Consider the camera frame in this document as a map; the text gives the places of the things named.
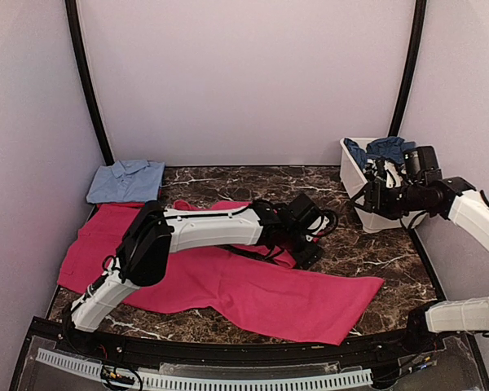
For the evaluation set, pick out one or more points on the pink trousers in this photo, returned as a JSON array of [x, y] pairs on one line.
[[259, 297]]

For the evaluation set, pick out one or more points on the black corner post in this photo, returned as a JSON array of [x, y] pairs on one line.
[[409, 68], [79, 50]]

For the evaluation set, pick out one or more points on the black front rail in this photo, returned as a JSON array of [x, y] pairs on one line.
[[365, 350]]

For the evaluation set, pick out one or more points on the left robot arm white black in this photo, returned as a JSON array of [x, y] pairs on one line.
[[140, 260]]

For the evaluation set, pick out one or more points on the dark blue garment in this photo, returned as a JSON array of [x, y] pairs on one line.
[[390, 148]]

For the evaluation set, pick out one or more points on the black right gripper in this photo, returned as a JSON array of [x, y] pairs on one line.
[[381, 207]]

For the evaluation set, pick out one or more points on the white plastic laundry bin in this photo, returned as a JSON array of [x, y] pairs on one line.
[[352, 177]]

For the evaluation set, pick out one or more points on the right black corner post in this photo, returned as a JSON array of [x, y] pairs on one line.
[[409, 68]]

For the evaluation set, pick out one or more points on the folded light blue shirt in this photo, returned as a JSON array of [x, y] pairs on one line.
[[126, 181]]

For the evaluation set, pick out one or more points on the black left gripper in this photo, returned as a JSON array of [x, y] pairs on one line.
[[307, 257]]

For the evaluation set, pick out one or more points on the white slotted cable duct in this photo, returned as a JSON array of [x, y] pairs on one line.
[[152, 380]]

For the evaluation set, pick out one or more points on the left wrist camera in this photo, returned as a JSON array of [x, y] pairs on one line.
[[320, 229]]

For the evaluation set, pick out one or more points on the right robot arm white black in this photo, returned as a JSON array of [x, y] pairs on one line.
[[416, 185]]

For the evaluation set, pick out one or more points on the left black corner post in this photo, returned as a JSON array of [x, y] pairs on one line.
[[79, 50]]

